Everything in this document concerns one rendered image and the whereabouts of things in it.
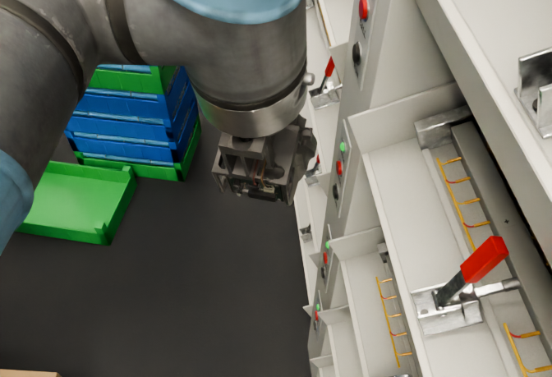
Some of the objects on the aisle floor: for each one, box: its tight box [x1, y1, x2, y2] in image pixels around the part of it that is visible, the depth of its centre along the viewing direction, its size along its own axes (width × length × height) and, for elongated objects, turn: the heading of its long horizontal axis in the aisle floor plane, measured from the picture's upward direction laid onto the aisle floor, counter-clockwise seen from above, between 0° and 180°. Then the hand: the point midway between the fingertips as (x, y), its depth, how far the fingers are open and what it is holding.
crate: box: [14, 161, 137, 246], centre depth 128 cm, size 30×20×8 cm
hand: (276, 170), depth 60 cm, fingers open, 3 cm apart
